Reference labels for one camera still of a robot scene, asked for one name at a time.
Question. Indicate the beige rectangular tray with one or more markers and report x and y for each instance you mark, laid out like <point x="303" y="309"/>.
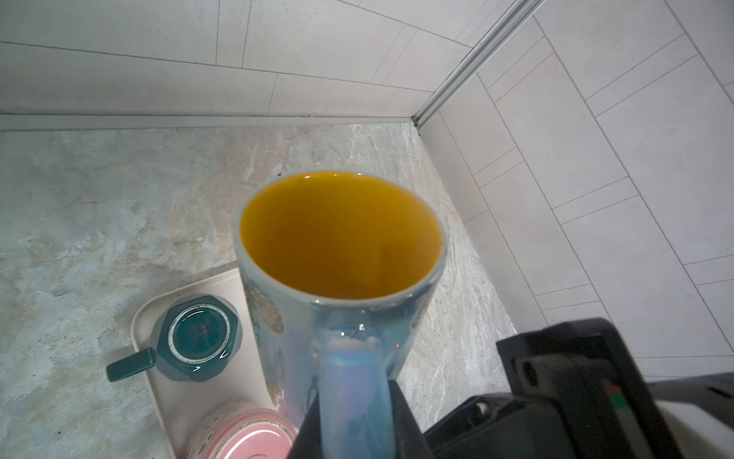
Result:
<point x="181" y="406"/>

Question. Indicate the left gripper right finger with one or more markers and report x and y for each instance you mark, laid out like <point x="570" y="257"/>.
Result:
<point x="409" y="440"/>

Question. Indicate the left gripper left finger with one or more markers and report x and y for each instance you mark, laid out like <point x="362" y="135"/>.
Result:
<point x="307" y="444"/>

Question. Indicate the blue butterfly mug yellow inside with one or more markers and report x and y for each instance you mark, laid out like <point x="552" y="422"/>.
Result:
<point x="338" y="270"/>

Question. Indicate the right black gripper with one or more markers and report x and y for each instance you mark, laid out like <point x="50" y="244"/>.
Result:
<point x="574" y="393"/>

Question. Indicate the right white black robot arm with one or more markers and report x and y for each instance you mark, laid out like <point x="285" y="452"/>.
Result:
<point x="699" y="413"/>

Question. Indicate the pink mug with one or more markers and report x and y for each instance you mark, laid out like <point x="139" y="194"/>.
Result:
<point x="241" y="429"/>

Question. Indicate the dark green mug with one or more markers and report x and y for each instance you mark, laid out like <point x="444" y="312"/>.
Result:
<point x="193" y="340"/>

